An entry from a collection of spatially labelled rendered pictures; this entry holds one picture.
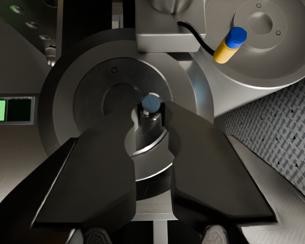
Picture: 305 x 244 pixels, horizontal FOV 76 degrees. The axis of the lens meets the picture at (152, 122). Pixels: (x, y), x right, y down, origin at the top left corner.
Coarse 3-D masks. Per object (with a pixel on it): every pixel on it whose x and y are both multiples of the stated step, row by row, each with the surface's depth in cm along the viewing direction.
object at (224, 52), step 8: (184, 24) 13; (192, 32) 12; (232, 32) 9; (240, 32) 9; (200, 40) 12; (224, 40) 10; (232, 40) 9; (240, 40) 9; (208, 48) 12; (224, 48) 10; (232, 48) 9; (216, 56) 11; (224, 56) 10
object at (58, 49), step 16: (64, 0) 18; (80, 0) 23; (96, 0) 30; (64, 16) 18; (80, 16) 23; (96, 16) 30; (64, 32) 18; (80, 32) 23; (96, 32) 30; (64, 48) 18
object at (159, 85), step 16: (112, 64) 15; (128, 64) 15; (144, 64) 15; (80, 80) 15; (96, 80) 15; (112, 80) 15; (128, 80) 15; (144, 80) 15; (160, 80) 15; (80, 96) 14; (96, 96) 14; (112, 96) 14; (128, 96) 14; (160, 96) 14; (80, 112) 14; (96, 112) 14; (80, 128) 14; (144, 128) 14; (160, 128) 14; (144, 144) 14
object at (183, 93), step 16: (96, 48) 16; (112, 48) 16; (128, 48) 16; (80, 64) 16; (96, 64) 16; (160, 64) 16; (176, 64) 16; (64, 80) 16; (176, 80) 16; (64, 96) 16; (176, 96) 16; (192, 96) 16; (64, 112) 15; (64, 128) 15; (160, 144) 15; (144, 160) 15; (160, 160) 15; (144, 176) 15
